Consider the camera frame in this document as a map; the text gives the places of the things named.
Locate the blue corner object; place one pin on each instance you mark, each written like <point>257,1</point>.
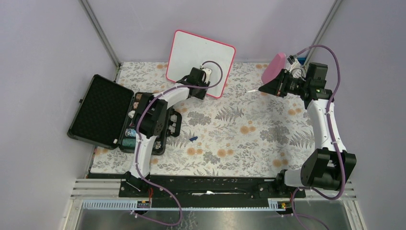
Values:
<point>305,60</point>

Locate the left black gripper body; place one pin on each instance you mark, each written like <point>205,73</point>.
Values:
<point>200,93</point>

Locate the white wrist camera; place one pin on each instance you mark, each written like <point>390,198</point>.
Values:
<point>293,62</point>
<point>206,73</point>

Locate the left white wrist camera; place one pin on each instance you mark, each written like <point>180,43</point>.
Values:
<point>206,73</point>

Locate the floral table mat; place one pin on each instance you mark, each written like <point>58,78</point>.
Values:
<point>240,134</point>

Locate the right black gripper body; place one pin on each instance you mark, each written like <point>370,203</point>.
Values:
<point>293,86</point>

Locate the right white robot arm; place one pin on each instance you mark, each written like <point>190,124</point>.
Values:
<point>330,165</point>

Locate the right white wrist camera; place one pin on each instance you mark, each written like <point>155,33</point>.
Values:
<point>293,62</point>

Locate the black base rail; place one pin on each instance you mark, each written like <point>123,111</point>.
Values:
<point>167,191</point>

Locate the pink framed whiteboard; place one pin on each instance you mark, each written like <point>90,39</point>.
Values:
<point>191,50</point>

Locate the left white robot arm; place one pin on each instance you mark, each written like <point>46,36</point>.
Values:
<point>151,119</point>

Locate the open black case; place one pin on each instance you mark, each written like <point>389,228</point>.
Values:
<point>103,119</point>

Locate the pink eraser block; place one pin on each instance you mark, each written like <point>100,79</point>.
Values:
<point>273,69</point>

